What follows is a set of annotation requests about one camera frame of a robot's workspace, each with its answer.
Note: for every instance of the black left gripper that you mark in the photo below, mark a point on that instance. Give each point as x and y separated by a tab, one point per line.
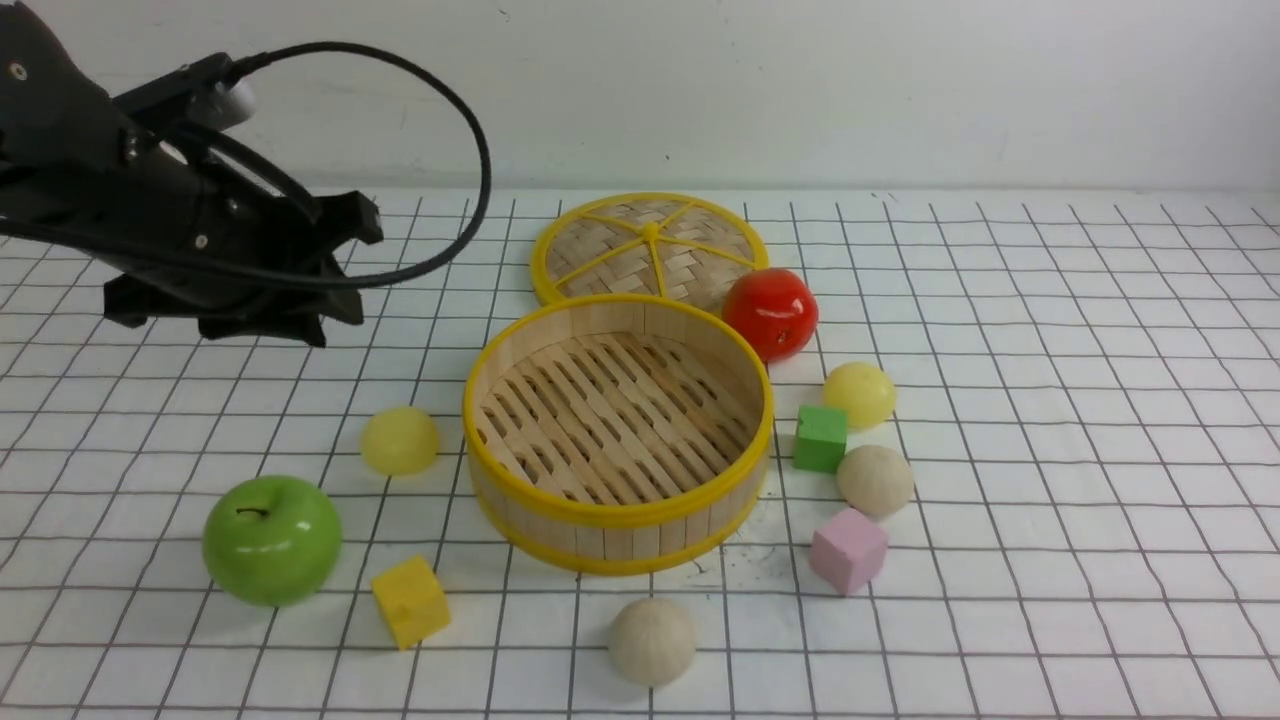
202	209

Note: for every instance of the yellow bun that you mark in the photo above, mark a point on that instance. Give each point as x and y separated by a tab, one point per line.
399	441
863	392

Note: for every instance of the beige bun front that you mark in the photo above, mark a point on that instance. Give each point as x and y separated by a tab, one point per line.
652	642

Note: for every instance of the beige bun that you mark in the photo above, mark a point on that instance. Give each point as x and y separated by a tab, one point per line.
875	480
652	642

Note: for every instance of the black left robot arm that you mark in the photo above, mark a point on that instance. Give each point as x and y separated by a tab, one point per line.
55	118

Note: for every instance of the bamboo steamer tray yellow rim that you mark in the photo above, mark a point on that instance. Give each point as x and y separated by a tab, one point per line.
618	434

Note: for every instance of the woven bamboo steamer lid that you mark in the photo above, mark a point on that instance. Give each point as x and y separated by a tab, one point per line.
656	244

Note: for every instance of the green apple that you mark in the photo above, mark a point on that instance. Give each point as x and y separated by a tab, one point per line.
272	541

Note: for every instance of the yellow cube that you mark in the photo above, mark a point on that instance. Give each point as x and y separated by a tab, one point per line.
411	602

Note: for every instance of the red tomato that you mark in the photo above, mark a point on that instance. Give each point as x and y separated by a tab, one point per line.
774	311

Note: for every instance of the green cube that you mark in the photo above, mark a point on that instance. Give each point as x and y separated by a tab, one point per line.
820	438

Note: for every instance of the pink cube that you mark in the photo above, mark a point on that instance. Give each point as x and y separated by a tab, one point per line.
848	551

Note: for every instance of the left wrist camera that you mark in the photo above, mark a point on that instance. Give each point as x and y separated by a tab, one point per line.
201	92

